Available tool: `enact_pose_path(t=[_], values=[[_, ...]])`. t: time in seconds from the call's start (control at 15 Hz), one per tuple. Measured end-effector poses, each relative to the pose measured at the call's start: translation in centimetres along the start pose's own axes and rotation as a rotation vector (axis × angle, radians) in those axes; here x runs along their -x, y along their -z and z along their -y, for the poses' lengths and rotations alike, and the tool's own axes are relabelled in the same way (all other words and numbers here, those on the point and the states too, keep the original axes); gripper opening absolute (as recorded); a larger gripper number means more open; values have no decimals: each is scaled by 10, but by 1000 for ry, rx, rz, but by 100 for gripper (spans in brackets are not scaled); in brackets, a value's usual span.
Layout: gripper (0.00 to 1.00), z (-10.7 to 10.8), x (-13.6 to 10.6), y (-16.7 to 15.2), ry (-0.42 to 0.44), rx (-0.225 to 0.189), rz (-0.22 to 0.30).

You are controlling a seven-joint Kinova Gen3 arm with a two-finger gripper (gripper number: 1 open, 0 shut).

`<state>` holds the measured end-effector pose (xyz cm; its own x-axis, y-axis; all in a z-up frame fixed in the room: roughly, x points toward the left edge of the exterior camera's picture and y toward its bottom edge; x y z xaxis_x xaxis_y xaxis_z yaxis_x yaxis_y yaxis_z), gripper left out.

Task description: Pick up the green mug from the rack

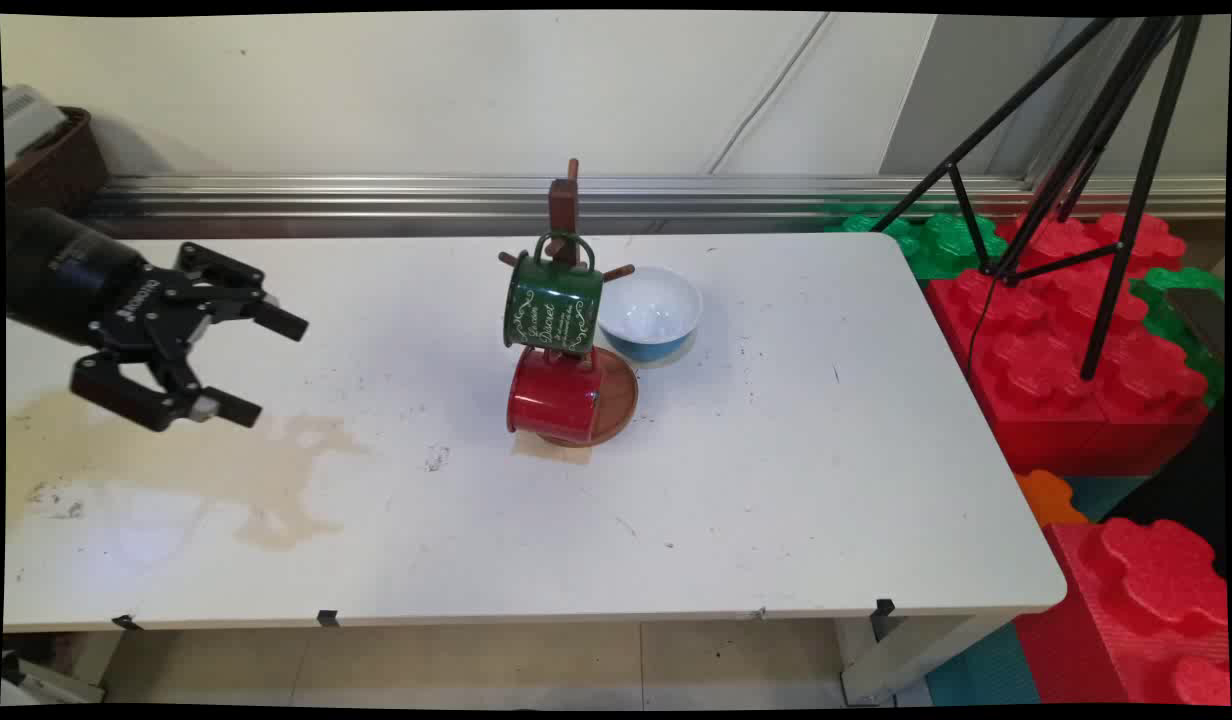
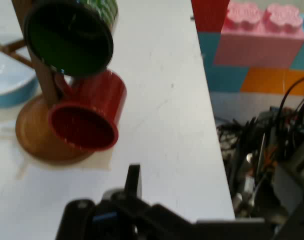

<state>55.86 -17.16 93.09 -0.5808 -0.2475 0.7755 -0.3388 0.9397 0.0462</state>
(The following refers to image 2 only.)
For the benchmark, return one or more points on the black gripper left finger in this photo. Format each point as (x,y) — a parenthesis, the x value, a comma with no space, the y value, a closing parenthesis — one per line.
(111,220)

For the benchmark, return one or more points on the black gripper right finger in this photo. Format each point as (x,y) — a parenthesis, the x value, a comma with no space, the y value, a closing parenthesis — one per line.
(301,225)

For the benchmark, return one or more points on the green enamel mug black rim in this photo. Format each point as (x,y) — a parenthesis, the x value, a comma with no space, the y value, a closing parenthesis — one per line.
(67,37)

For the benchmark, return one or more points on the grey electronics box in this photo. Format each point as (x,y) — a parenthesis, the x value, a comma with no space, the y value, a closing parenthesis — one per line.
(289,182)

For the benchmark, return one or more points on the wooden mug tree stand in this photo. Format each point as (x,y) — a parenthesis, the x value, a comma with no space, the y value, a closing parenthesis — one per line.
(34,135)

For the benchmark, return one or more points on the red enamel mug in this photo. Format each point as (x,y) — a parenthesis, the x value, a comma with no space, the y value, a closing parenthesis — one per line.
(104,95)

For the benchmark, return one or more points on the orange foam building block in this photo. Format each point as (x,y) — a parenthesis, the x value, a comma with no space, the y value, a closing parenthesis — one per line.
(266,80)

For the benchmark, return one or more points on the teal foam building block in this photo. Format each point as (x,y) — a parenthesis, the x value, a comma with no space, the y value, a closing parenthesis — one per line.
(221,77)
(302,57)

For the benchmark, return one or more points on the light blue bowl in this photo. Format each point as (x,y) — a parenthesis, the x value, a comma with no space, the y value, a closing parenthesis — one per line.
(7,75)

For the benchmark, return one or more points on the pink foam building block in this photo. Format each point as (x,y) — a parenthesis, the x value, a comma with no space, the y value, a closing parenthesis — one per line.
(254,47)

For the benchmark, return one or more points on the red giant building block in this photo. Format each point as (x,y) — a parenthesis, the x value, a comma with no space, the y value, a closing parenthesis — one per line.
(209,15)

